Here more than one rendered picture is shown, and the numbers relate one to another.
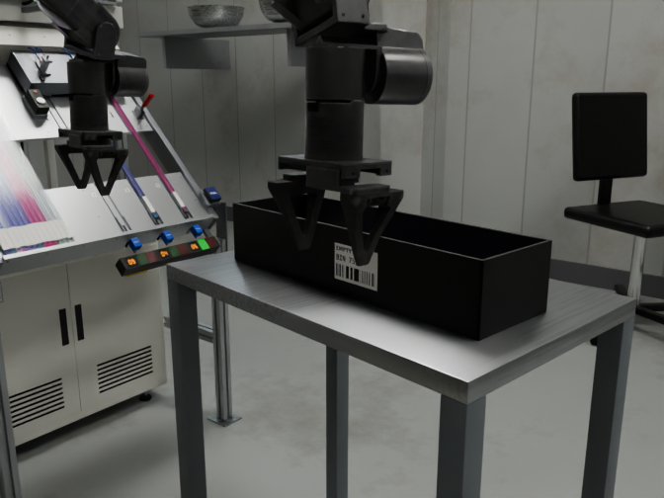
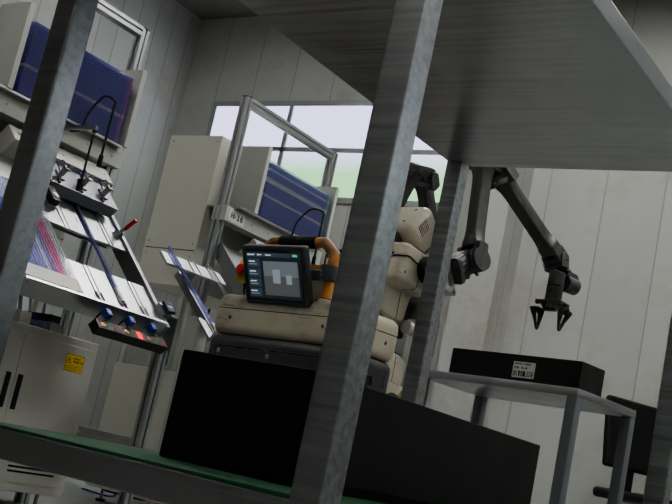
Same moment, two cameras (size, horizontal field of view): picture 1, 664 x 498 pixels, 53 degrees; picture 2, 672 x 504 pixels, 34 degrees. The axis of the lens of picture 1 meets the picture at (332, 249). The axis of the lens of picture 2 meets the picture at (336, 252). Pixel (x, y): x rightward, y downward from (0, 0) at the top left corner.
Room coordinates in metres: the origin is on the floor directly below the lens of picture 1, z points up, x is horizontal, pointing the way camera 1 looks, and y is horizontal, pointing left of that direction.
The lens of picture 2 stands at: (-2.93, 1.00, 0.38)
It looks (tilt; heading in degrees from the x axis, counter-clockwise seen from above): 11 degrees up; 356
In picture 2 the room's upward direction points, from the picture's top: 12 degrees clockwise
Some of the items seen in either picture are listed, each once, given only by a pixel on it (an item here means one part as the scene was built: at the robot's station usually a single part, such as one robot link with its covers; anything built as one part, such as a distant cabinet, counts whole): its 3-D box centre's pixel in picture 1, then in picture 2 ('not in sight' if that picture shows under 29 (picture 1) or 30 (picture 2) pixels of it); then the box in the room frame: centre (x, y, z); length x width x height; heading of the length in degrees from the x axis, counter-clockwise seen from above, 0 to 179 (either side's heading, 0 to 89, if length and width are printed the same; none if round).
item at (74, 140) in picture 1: (100, 164); not in sight; (1.05, 0.37, 1.01); 0.07 x 0.07 x 0.09; 43
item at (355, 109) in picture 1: (334, 138); (553, 296); (0.66, 0.00, 1.08); 0.10 x 0.07 x 0.07; 42
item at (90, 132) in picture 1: (89, 118); not in sight; (1.07, 0.38, 1.08); 0.10 x 0.07 x 0.07; 43
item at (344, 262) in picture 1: (371, 251); (524, 373); (1.10, -0.07, 0.86); 0.57 x 0.17 x 0.11; 42
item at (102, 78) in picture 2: not in sight; (67, 85); (1.02, 1.85, 1.52); 0.51 x 0.13 x 0.27; 141
